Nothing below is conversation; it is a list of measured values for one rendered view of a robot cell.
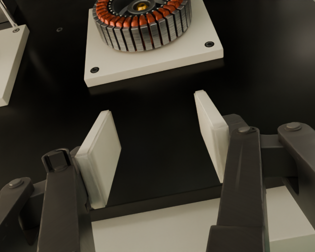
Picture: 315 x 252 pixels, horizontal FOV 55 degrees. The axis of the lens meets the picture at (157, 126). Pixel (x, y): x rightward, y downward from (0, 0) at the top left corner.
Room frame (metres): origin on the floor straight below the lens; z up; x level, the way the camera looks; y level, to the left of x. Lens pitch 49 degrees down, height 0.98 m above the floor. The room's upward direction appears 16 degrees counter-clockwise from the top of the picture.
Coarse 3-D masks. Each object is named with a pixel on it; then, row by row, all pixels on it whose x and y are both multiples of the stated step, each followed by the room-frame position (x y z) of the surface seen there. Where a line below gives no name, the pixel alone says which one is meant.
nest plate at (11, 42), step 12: (24, 24) 0.42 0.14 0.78; (0, 36) 0.41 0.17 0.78; (12, 36) 0.40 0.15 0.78; (24, 36) 0.40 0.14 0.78; (0, 48) 0.37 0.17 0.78; (12, 48) 0.37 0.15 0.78; (0, 60) 0.35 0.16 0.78; (12, 60) 0.34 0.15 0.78; (0, 72) 0.32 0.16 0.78; (12, 72) 0.32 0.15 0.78; (0, 84) 0.30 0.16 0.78; (12, 84) 0.30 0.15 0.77; (0, 96) 0.28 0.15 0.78
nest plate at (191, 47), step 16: (192, 0) 0.35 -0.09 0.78; (192, 16) 0.32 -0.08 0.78; (208, 16) 0.31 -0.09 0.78; (96, 32) 0.35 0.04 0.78; (192, 32) 0.29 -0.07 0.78; (208, 32) 0.28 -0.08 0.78; (96, 48) 0.31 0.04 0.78; (112, 48) 0.30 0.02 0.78; (160, 48) 0.28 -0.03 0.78; (176, 48) 0.27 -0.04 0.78; (192, 48) 0.26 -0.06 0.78; (208, 48) 0.25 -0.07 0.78; (96, 64) 0.28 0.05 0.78; (112, 64) 0.27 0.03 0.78; (128, 64) 0.27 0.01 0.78; (144, 64) 0.26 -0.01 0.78; (160, 64) 0.25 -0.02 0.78; (176, 64) 0.25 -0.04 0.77; (96, 80) 0.26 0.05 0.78; (112, 80) 0.26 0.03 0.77
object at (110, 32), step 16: (112, 0) 0.34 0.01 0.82; (128, 0) 0.36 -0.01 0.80; (144, 0) 0.34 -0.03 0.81; (160, 0) 0.35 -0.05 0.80; (176, 0) 0.30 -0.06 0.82; (96, 16) 0.32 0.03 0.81; (112, 16) 0.30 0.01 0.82; (128, 16) 0.29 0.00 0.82; (144, 16) 0.29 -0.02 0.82; (160, 16) 0.28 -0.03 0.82; (176, 16) 0.28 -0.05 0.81; (112, 32) 0.29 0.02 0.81; (128, 32) 0.28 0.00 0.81; (144, 32) 0.27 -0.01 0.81; (160, 32) 0.27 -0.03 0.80; (176, 32) 0.28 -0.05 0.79; (128, 48) 0.28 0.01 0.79; (144, 48) 0.28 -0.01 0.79
